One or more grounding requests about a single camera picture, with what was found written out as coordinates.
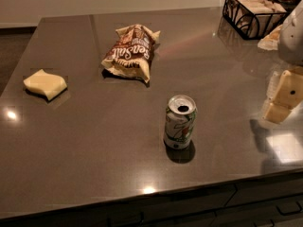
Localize yellow sponge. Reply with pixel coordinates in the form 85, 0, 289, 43
24, 69, 67, 101

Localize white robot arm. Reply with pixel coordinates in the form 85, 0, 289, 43
262, 1, 303, 124

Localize black drawer handle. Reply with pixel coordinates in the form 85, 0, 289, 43
276, 201, 303, 216

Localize snack packets in basket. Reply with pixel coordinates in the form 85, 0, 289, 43
228, 0, 288, 38

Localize crumpled white packet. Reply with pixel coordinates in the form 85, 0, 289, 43
258, 26, 282, 51

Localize green white 7up can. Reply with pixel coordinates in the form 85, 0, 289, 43
164, 95, 197, 149

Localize brown chip bag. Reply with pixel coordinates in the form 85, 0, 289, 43
101, 24, 160, 83

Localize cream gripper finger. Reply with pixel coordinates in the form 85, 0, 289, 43
263, 69, 303, 124
267, 71, 280, 99

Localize black wire basket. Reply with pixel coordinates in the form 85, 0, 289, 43
222, 0, 290, 41

